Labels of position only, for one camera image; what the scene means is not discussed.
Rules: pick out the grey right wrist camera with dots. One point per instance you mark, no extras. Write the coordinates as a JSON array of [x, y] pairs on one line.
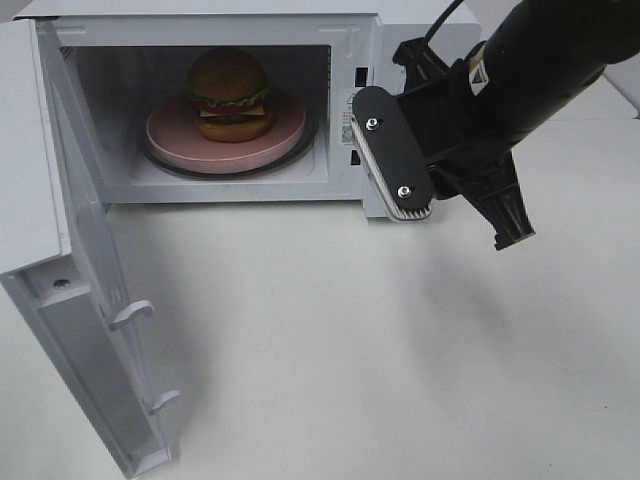
[[375, 176]]

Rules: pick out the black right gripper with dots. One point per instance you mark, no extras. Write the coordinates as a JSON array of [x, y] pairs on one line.
[[430, 145]]

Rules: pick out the white microwave door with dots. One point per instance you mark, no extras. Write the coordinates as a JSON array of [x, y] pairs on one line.
[[59, 262]]

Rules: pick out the white warning label sticker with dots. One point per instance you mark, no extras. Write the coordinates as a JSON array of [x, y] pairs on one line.
[[346, 112]]

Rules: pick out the white microwave oven body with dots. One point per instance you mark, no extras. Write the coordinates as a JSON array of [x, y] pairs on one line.
[[131, 55]]

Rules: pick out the pink round plate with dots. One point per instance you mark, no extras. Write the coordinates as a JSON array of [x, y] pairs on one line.
[[203, 142]]

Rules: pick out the toy burger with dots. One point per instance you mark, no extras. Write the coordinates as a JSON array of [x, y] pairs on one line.
[[230, 93]]

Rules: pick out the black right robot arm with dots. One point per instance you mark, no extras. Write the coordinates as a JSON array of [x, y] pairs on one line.
[[543, 55]]

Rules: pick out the glass microwave turntable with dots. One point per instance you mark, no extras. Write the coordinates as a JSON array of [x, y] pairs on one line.
[[300, 150]]

